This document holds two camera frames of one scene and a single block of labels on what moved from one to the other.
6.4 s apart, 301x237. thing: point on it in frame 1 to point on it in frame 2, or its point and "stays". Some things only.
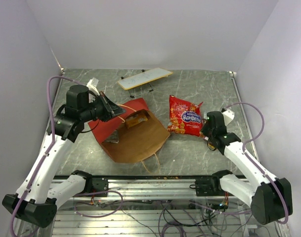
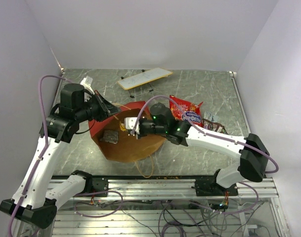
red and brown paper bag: x=131 y=137 stays
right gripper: x=205 y=129 to x=141 y=134
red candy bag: x=185 y=117 stays
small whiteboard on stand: x=139 y=84 stays
